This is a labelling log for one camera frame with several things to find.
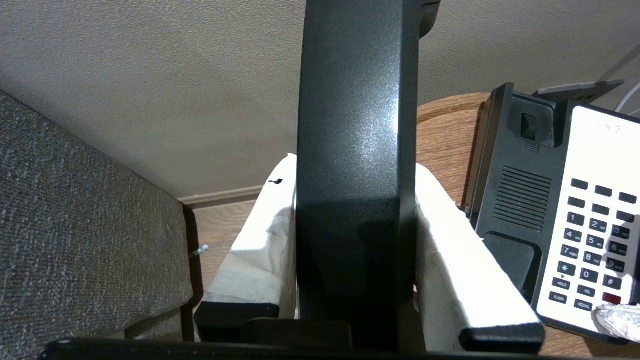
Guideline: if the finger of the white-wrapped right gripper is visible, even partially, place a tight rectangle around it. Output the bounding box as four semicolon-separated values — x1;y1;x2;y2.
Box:
591;302;640;345

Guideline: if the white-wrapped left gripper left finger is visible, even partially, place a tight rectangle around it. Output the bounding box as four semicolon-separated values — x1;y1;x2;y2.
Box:
194;154;300;344

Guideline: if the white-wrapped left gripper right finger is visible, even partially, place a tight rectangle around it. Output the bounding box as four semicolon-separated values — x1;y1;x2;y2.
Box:
415;164;546;355

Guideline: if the black white-faced phone base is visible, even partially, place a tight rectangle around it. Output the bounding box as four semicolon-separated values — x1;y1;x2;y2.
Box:
462;82;640;347

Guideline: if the black phone handset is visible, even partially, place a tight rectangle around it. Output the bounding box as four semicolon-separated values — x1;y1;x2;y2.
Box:
295;0;442;352

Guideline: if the round wooden nightstand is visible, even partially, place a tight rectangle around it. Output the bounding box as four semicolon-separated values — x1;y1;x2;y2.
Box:
415;92;640;359

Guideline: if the grey fabric headboard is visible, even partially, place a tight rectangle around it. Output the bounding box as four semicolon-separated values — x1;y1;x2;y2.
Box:
0;90;196;360

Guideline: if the white power cable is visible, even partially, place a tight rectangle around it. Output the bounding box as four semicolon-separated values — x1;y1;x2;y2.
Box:
614;92;640;117

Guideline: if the dark low wall plate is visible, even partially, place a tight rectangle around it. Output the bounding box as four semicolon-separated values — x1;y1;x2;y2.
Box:
532;78;626;104

